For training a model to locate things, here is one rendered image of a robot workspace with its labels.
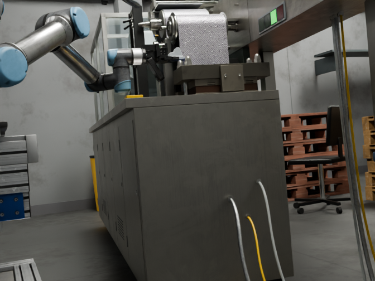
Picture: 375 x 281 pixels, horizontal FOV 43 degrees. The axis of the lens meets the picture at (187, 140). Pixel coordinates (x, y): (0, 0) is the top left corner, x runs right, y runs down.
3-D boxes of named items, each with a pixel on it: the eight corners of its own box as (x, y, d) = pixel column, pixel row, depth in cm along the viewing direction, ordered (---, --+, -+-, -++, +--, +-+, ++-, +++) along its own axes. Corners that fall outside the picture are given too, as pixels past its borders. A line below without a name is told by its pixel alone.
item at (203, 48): (181, 73, 218) (178, 34, 218) (229, 71, 224) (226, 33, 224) (182, 73, 218) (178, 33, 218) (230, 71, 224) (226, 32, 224)
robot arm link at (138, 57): (134, 63, 208) (131, 66, 216) (144, 63, 210) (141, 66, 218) (133, 46, 208) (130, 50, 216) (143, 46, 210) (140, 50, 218)
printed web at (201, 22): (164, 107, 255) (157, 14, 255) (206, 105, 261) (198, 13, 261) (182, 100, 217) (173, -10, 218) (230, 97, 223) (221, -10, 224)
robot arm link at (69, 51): (17, 35, 179) (90, 99, 219) (39, 30, 175) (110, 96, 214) (24, 11, 184) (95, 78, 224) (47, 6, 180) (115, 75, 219)
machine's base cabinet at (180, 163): (99, 227, 429) (91, 132, 429) (168, 218, 445) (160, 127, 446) (149, 326, 185) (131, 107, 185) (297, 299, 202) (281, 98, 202)
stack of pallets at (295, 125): (248, 208, 470) (241, 117, 470) (212, 200, 551) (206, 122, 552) (355, 192, 517) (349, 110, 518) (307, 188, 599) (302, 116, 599)
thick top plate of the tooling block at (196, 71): (173, 85, 213) (172, 71, 213) (255, 81, 223) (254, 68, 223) (182, 79, 197) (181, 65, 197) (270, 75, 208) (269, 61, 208)
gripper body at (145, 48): (168, 42, 213) (142, 43, 210) (170, 62, 213) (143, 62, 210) (165, 46, 220) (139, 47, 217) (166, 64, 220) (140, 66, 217)
